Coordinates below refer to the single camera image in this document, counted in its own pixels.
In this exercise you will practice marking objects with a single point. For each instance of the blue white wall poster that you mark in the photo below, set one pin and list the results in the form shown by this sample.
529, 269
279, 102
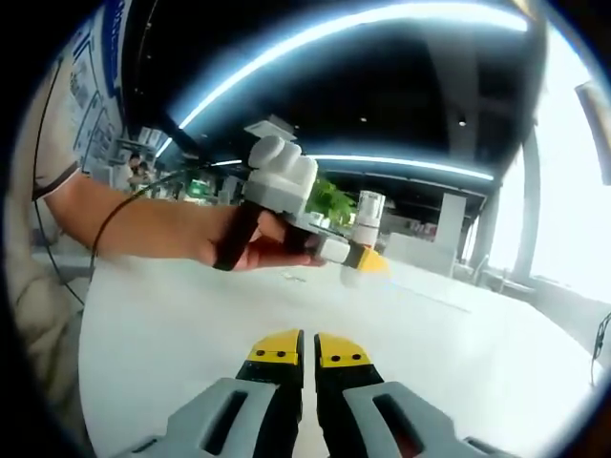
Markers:
90, 86

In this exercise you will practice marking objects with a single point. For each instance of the white low partition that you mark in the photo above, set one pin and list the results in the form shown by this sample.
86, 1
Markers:
410, 248

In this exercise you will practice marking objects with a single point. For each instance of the white pump bottle red label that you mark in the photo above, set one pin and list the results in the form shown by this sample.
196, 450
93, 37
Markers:
370, 214

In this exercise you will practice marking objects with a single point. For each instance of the person's right hand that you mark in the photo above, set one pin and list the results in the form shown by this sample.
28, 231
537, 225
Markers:
309, 443

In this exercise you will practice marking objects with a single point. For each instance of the dark wall monitor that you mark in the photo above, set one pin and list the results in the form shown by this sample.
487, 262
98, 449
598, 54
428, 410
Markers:
596, 133

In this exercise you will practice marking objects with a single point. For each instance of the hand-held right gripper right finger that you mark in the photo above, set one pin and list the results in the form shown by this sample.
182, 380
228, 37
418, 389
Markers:
401, 420

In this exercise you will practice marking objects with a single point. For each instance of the potted green plant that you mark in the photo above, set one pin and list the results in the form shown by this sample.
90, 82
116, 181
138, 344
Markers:
334, 200

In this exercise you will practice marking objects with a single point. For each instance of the ceiling air conditioner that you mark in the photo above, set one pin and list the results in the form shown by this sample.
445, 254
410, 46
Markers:
271, 128

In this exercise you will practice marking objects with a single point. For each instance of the person's left hand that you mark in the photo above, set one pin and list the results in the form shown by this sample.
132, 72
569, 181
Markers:
272, 248

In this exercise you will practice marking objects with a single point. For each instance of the white storage shelf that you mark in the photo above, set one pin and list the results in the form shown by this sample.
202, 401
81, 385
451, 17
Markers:
143, 140

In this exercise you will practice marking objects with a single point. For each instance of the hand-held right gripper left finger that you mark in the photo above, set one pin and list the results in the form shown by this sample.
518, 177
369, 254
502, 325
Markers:
224, 415

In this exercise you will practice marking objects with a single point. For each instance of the white square pillar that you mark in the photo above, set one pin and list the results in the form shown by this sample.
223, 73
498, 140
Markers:
451, 234

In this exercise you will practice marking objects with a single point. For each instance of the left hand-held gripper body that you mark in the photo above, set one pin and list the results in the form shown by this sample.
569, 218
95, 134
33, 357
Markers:
281, 181

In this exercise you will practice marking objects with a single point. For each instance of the long curved ceiling light strip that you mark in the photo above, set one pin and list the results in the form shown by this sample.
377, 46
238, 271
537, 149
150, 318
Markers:
286, 48

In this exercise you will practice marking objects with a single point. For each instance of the straight ceiling light strip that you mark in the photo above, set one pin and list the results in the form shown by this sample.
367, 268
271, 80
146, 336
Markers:
406, 163

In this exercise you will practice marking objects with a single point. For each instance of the green white box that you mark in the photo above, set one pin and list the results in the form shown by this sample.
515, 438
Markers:
198, 187

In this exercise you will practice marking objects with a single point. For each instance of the metal sink table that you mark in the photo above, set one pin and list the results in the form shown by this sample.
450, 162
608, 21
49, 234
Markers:
501, 276

